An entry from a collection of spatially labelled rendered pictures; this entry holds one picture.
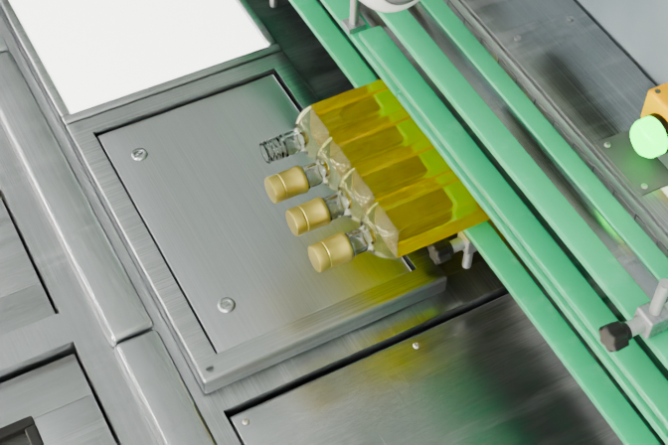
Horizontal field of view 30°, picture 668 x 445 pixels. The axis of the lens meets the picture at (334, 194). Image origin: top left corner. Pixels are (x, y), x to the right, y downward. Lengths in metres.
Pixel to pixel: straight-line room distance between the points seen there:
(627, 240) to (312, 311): 0.43
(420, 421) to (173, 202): 0.44
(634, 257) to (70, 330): 0.70
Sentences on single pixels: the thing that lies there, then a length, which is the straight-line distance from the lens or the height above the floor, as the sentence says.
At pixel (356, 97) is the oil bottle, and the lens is 1.58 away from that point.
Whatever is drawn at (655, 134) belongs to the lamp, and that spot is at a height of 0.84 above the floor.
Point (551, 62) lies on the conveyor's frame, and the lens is 1.47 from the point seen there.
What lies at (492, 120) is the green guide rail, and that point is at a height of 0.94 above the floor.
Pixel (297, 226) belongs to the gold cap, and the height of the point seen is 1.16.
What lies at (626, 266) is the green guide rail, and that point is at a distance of 1.32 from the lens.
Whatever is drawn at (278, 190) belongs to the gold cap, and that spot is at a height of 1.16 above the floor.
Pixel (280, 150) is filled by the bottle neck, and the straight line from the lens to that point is 1.54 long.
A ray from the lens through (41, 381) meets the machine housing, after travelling 1.58.
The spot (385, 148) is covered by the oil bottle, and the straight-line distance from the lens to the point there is 1.52.
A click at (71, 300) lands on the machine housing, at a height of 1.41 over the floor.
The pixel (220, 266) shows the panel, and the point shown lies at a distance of 1.60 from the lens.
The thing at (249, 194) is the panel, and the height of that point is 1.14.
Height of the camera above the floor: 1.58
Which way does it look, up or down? 19 degrees down
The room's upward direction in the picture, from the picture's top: 111 degrees counter-clockwise
